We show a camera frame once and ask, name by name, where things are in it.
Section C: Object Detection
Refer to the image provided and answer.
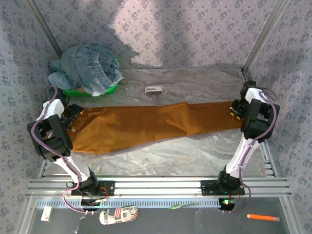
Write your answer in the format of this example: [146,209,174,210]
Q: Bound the green plastic basin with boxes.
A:
[62,58,120,98]

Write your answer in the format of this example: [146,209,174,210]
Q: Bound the aluminium front rail frame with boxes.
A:
[25,175,293,198]

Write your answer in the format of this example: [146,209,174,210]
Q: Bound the blue denim jeans pile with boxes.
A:
[47,43,124,97]

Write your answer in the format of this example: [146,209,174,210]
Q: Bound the aluminium side rail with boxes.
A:
[240,68,277,176]

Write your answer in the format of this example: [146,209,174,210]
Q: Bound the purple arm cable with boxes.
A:
[31,85,95,215]
[223,87,280,215]

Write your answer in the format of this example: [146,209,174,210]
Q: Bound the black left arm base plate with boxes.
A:
[70,180,116,197]

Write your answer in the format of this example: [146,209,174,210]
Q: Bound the right controller board with light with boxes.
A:
[218,197,238,212]

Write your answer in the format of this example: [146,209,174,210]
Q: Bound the left controller board with wires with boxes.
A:
[80,197,108,211]

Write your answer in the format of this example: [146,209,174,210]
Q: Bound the grey slotted cable duct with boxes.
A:
[36,197,241,209]

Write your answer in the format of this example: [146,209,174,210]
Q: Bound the orange marker pen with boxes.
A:
[247,214,280,222]

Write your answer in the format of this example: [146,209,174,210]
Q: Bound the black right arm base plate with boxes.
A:
[200,179,245,196]

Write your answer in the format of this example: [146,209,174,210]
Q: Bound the aluminium corner post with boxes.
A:
[243,0,286,71]
[26,0,63,59]

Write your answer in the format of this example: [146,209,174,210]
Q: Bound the small white box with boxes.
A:
[40,206,53,222]

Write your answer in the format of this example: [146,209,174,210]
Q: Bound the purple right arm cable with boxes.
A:
[223,87,280,215]

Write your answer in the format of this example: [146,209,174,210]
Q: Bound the small grey rectangular box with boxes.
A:
[145,85,163,95]

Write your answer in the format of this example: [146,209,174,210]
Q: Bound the flag print sticker card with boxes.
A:
[99,206,139,226]

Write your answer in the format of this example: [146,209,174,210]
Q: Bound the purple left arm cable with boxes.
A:
[31,85,95,215]

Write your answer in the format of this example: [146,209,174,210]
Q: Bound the green thin pen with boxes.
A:
[168,201,199,211]

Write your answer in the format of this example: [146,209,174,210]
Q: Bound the mustard brown trousers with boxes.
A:
[69,100,243,156]

